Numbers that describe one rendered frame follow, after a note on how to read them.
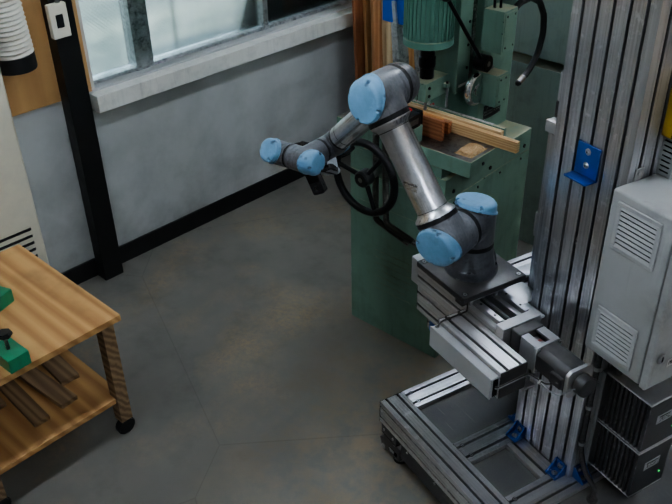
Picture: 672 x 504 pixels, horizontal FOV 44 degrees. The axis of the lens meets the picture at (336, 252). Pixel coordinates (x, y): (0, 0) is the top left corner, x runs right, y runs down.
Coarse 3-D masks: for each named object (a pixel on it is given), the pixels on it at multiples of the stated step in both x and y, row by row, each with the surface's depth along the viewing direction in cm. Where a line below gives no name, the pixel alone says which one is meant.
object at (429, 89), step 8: (440, 72) 297; (424, 80) 291; (432, 80) 291; (440, 80) 294; (424, 88) 289; (432, 88) 292; (440, 88) 295; (416, 96) 293; (424, 96) 290; (432, 96) 293
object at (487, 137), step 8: (456, 128) 292; (464, 128) 289; (472, 128) 287; (464, 136) 291; (472, 136) 289; (480, 136) 286; (488, 136) 284; (496, 136) 282; (504, 136) 282; (488, 144) 285; (496, 144) 283; (504, 144) 281; (512, 144) 278; (512, 152) 280
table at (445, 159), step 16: (432, 144) 286; (448, 144) 286; (464, 144) 286; (480, 144) 286; (432, 160) 285; (448, 160) 280; (464, 160) 276; (480, 160) 278; (496, 160) 287; (464, 176) 278
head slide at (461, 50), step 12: (456, 0) 281; (468, 0) 282; (468, 12) 285; (456, 24) 285; (468, 24) 288; (456, 36) 287; (456, 48) 289; (468, 48) 293; (444, 60) 295; (456, 60) 291; (468, 60) 296; (444, 72) 297; (456, 72) 293; (468, 72) 299; (456, 84) 296
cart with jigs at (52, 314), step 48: (0, 288) 274; (48, 288) 282; (0, 336) 243; (48, 336) 260; (0, 384) 244; (48, 384) 290; (96, 384) 293; (0, 432) 274; (48, 432) 273; (0, 480) 260
